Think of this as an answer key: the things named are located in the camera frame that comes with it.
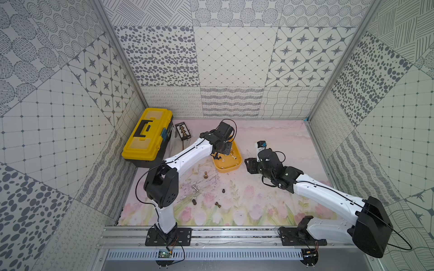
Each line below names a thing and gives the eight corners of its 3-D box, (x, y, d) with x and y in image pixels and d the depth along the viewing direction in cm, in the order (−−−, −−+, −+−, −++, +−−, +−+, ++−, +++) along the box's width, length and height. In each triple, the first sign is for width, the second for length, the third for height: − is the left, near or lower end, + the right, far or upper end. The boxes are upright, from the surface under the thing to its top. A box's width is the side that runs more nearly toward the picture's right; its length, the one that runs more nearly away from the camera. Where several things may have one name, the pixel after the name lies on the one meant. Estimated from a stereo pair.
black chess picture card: (181, 140, 110) (180, 138, 108) (175, 126, 118) (174, 124, 116) (191, 137, 112) (190, 135, 110) (184, 123, 120) (184, 121, 118)
